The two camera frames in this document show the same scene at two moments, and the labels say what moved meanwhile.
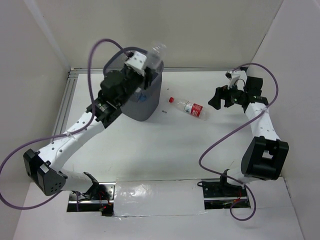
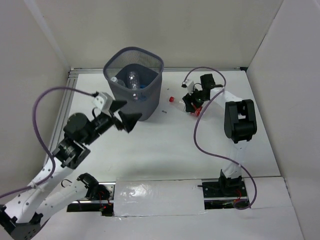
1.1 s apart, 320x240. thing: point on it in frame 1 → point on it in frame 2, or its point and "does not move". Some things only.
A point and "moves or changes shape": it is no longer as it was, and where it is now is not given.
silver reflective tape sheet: [155, 197] does not move
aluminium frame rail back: [171, 68] does not move
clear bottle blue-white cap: [155, 55] moves or changes shape
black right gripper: [222, 93] → [189, 99]
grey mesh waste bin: [142, 105] does not move
